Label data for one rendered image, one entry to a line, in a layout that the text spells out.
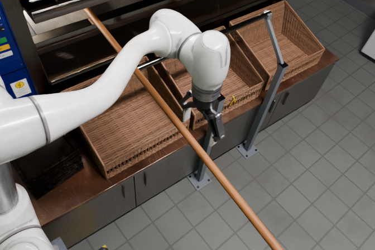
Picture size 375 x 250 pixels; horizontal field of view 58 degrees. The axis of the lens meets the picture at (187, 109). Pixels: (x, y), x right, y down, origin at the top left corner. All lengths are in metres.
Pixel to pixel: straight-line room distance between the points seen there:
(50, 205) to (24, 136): 1.29
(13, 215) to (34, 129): 0.54
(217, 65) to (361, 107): 2.71
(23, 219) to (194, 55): 0.72
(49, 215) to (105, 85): 1.24
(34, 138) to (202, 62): 0.44
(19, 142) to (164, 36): 0.47
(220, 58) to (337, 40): 3.28
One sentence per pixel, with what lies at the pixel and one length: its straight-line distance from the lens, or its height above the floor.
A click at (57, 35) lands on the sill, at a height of 1.18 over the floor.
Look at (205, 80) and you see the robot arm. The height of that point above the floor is 1.64.
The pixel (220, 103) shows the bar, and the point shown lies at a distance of 1.80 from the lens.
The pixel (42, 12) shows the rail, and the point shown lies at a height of 1.43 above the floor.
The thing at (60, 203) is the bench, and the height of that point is 0.58.
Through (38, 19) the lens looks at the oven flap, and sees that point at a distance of 1.52.
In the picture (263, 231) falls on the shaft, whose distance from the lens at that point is 1.22.
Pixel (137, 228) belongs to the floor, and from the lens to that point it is 2.44.
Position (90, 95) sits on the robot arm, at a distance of 0.73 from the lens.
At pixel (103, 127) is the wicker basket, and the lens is 2.11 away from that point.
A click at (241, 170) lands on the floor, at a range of 2.69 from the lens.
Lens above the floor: 2.31
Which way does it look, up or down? 52 degrees down
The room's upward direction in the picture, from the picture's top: 8 degrees clockwise
